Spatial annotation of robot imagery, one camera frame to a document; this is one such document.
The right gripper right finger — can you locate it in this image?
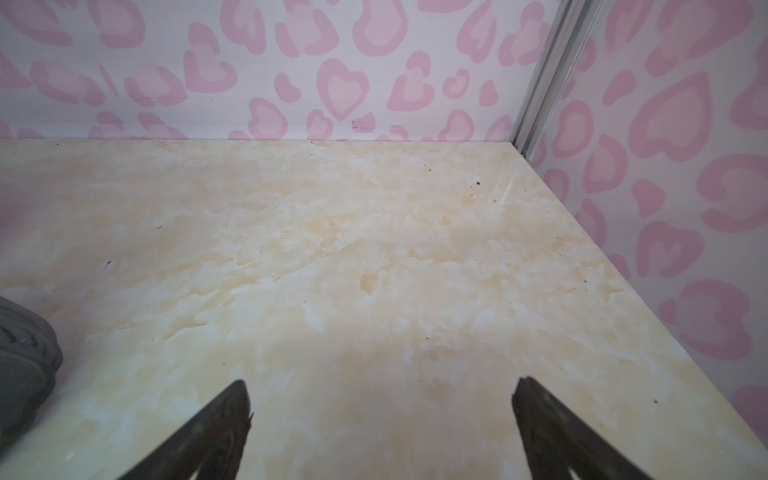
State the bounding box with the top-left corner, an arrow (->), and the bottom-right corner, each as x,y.
511,377 -> 650,480

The right aluminium frame post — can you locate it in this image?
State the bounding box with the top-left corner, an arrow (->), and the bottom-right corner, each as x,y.
510,0 -> 603,160

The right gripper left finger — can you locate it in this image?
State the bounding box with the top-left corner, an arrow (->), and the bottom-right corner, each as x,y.
122,380 -> 252,480

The red grey glass vase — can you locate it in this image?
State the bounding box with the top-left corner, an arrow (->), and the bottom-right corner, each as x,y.
1,297 -> 63,451

